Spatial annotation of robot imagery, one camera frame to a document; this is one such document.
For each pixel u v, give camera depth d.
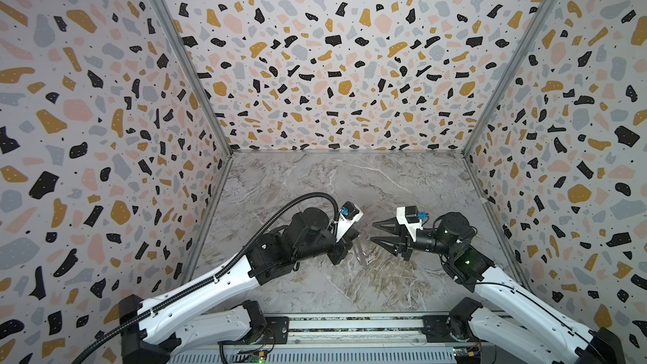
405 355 0.78
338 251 0.57
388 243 0.62
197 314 0.42
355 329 0.76
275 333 0.73
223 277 0.44
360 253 0.65
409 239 0.60
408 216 0.56
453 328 0.67
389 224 0.65
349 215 0.55
